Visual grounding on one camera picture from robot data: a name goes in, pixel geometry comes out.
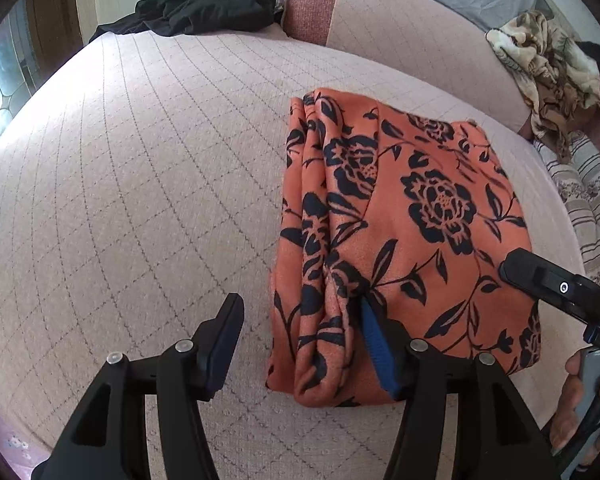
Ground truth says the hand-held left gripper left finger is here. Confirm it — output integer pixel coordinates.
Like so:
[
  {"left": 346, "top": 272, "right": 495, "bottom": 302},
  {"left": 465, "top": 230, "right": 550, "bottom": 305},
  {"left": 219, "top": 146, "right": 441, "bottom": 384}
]
[{"left": 30, "top": 292, "right": 245, "bottom": 480}]

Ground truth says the black cloth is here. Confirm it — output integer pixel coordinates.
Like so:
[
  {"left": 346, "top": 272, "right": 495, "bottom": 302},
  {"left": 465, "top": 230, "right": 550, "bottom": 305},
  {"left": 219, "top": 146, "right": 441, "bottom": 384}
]
[{"left": 87, "top": 0, "right": 282, "bottom": 45}]

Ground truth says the orange floral garment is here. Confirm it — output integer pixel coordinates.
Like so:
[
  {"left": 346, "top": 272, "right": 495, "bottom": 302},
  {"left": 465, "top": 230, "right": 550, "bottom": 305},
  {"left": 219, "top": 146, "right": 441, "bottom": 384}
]
[{"left": 265, "top": 87, "right": 543, "bottom": 408}]

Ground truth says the stained glass window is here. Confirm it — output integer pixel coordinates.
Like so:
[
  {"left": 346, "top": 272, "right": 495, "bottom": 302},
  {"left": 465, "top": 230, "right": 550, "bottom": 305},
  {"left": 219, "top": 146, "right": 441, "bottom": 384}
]
[{"left": 0, "top": 2, "right": 48, "bottom": 153}]

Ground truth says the striped floral pillow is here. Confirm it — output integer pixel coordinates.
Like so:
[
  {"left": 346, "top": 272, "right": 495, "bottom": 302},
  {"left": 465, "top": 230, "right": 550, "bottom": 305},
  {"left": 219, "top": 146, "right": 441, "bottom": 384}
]
[{"left": 531, "top": 129, "right": 600, "bottom": 292}]

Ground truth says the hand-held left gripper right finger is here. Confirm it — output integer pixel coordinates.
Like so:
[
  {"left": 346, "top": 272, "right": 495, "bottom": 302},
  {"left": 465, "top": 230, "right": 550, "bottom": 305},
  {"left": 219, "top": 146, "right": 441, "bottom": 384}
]
[{"left": 359, "top": 295, "right": 563, "bottom": 480}]

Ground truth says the pink bolster pillow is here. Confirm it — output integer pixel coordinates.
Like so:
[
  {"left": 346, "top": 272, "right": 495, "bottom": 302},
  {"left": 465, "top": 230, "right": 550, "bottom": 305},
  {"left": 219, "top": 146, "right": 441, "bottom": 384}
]
[{"left": 280, "top": 0, "right": 537, "bottom": 137}]

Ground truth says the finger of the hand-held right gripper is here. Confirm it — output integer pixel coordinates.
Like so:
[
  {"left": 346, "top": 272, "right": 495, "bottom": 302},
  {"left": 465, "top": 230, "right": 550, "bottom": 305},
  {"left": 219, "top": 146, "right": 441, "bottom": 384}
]
[{"left": 499, "top": 247, "right": 600, "bottom": 322}]

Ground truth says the pink quilted bed cover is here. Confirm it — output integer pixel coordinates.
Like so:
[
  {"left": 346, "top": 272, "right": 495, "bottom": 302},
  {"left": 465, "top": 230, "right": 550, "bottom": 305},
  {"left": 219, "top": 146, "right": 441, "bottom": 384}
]
[{"left": 0, "top": 27, "right": 600, "bottom": 480}]

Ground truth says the beige patterned blanket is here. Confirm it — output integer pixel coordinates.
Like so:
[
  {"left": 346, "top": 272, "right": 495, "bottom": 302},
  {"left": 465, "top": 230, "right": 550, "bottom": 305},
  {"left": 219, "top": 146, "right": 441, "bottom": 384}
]
[{"left": 485, "top": 10, "right": 600, "bottom": 163}]

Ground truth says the person's right hand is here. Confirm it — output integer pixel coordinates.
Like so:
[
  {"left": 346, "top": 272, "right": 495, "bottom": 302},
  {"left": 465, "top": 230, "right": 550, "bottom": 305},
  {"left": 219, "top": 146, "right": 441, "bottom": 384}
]
[{"left": 549, "top": 347, "right": 600, "bottom": 453}]

